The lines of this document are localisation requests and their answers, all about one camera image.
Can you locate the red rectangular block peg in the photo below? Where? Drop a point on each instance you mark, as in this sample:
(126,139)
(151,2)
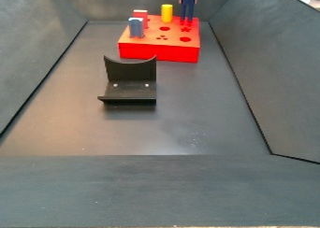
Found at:
(141,13)

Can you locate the red shape-sorter base block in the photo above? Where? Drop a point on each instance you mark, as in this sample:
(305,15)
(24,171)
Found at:
(170,41)

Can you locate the dark blue forked object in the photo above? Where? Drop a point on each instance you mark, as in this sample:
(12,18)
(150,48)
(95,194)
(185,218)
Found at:
(187,9)

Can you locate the light blue notched block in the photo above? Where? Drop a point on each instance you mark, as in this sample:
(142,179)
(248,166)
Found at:
(135,27)

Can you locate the black curved fixture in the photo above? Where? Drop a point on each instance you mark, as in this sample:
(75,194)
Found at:
(131,81)

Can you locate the yellow cylinder peg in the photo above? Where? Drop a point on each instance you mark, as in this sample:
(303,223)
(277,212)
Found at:
(166,13)

